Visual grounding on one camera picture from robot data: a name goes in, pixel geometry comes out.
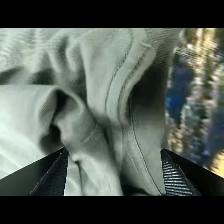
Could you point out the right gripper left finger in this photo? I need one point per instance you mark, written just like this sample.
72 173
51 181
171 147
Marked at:
43 178

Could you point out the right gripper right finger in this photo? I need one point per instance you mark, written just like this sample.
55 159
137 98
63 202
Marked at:
186 178

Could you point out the pale grey shirt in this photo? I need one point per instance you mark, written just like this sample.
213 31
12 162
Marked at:
100 100

